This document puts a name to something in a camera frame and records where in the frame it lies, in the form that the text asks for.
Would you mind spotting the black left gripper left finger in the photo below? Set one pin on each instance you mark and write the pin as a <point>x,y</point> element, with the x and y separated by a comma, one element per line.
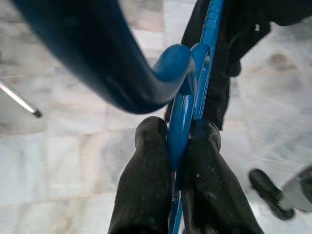
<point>141,190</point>

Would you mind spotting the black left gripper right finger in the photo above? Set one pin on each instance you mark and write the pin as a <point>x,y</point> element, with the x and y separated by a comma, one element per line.
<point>209,195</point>

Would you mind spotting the silver metal clothes rack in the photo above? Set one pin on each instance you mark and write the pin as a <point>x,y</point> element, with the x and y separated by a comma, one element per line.
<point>22,101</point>

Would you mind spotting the black shirt with red collar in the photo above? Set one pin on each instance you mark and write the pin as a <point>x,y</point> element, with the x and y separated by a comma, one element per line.
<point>219,97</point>

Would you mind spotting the blue plastic hanger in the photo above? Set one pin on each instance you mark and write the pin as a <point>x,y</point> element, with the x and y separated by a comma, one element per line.
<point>179,126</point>

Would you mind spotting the black robot left foot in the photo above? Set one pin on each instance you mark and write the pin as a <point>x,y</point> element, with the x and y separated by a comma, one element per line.
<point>265,190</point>

